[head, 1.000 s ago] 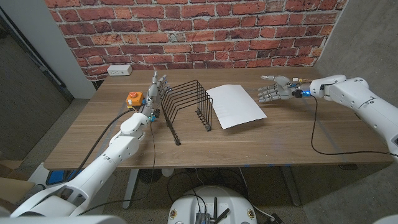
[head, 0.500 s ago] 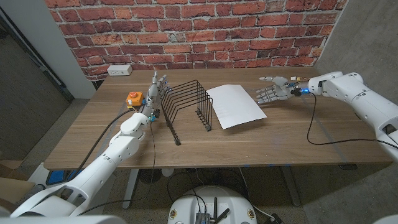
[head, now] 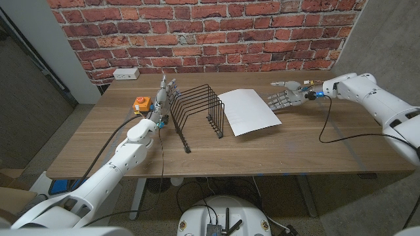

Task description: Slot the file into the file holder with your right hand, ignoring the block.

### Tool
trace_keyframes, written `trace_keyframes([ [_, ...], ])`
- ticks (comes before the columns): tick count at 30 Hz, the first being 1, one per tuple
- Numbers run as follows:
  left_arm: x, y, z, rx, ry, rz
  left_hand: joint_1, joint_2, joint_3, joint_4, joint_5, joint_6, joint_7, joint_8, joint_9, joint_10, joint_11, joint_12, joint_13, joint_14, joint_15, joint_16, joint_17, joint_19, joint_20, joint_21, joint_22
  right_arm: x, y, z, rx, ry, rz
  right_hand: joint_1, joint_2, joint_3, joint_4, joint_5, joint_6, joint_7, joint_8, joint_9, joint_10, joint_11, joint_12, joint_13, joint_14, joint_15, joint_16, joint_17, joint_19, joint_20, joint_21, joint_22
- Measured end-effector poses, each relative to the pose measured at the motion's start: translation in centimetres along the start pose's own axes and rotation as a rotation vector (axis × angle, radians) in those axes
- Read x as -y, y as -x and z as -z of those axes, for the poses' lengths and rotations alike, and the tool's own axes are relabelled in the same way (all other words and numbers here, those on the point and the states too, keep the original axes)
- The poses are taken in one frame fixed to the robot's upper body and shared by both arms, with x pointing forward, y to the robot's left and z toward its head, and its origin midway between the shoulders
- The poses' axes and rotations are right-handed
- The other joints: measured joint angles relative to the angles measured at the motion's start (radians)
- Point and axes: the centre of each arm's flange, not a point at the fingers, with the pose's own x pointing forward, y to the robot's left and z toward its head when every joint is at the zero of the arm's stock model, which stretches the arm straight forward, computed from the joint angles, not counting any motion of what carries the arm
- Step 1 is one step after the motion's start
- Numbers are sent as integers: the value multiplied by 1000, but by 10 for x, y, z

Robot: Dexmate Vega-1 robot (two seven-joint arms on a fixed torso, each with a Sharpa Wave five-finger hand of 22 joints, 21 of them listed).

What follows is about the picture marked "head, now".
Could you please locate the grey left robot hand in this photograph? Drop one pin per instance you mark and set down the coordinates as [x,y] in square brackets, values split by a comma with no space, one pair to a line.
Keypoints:
[160,101]

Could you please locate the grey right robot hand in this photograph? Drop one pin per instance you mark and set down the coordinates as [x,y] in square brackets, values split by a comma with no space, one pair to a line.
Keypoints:
[293,96]

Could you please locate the white paper file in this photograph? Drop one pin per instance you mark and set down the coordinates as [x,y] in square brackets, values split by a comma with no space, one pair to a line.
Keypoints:
[246,111]

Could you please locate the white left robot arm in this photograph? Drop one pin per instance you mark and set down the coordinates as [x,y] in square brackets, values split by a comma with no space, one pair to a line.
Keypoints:
[108,177]

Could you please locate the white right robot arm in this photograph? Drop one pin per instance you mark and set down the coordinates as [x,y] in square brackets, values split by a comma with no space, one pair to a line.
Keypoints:
[370,98]

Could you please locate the orange emergency stop button box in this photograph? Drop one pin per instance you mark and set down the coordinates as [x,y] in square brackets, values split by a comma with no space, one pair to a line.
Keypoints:
[142,103]

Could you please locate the white power outlet strip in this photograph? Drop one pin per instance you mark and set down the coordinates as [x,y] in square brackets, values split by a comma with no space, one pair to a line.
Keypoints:
[126,74]

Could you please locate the red brick printed backdrop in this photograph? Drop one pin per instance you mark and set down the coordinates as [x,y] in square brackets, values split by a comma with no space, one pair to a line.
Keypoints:
[203,36]

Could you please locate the white table leg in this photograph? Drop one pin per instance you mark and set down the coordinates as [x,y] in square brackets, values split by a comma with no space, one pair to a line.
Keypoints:
[138,196]

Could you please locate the grey table leg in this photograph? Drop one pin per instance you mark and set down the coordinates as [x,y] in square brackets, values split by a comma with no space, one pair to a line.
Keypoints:
[306,196]

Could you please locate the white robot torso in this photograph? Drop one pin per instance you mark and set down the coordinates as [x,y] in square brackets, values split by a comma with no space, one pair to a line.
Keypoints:
[197,216]

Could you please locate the blue floor box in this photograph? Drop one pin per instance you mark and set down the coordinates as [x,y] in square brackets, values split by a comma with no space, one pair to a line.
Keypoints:
[59,186]

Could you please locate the brown cardboard box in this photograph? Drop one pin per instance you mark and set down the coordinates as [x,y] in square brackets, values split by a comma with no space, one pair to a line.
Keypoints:
[13,200]

